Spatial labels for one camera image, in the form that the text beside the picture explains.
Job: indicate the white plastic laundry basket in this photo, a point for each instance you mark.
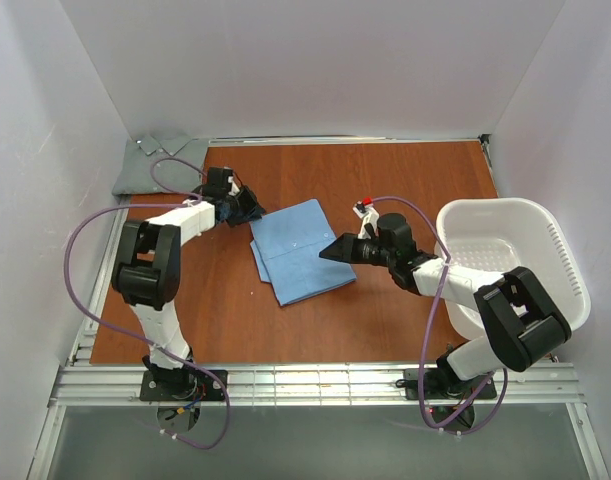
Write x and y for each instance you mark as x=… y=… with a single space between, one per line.
x=500 y=234

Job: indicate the aluminium back frame rail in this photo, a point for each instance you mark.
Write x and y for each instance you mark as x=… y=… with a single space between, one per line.
x=326 y=140

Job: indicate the grey long sleeve shirt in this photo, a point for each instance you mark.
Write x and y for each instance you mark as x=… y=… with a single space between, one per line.
x=160 y=163

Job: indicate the aluminium frame rail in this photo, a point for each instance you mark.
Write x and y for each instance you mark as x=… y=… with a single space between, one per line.
x=327 y=384
x=113 y=218
x=485 y=144
x=326 y=140

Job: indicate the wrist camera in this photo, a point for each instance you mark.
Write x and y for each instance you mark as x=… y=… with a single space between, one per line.
x=232 y=186
x=369 y=216

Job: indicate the aluminium right frame rail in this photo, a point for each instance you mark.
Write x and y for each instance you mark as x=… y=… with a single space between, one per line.
x=485 y=144

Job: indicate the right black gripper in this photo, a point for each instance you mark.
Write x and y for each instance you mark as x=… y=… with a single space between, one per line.
x=352 y=249

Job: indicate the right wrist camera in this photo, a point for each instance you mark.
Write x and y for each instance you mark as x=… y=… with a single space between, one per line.
x=369 y=216

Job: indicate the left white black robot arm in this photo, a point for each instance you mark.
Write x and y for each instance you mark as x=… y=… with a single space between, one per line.
x=147 y=270

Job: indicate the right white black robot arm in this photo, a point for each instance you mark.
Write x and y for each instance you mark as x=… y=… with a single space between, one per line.
x=521 y=321

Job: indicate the aluminium front frame rail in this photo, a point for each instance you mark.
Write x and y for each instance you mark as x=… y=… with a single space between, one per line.
x=327 y=384

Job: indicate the light blue long sleeve shirt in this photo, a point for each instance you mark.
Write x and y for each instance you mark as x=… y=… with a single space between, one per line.
x=286 y=246

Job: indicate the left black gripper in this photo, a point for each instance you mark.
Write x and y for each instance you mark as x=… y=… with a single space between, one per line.
x=241 y=206

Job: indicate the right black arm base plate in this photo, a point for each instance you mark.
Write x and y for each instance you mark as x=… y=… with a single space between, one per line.
x=434 y=387

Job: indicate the aluminium left frame rail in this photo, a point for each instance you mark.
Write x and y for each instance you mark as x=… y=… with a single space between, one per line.
x=113 y=218

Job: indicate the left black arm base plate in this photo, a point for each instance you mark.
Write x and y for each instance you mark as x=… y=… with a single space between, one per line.
x=179 y=385

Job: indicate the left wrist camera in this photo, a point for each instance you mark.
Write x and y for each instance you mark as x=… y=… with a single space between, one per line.
x=232 y=186

